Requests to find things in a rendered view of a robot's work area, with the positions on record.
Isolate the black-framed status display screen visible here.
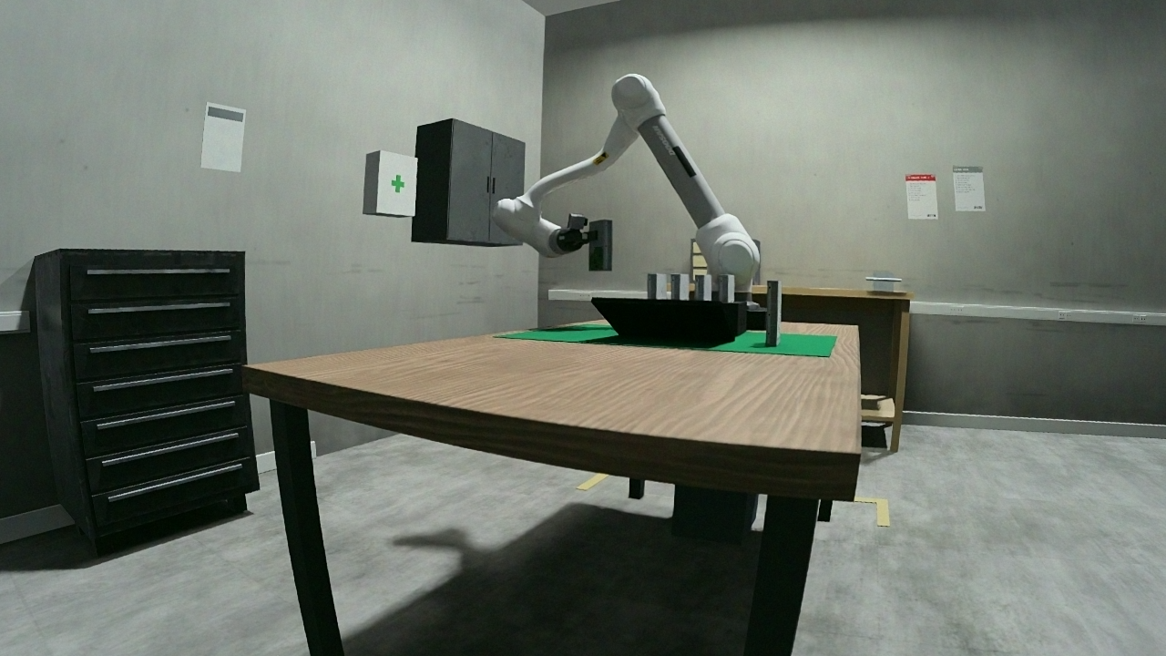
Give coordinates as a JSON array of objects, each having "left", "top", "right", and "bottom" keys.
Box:
[{"left": 591, "top": 297, "right": 735, "bottom": 341}]

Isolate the green mat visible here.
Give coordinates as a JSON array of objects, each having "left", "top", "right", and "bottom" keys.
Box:
[{"left": 496, "top": 324, "right": 837, "bottom": 357}]

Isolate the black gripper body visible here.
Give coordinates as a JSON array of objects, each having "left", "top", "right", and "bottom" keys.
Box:
[{"left": 557, "top": 230, "right": 582, "bottom": 251}]

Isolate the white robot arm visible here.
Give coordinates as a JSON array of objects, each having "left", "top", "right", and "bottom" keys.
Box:
[{"left": 492, "top": 75, "right": 760, "bottom": 310}]

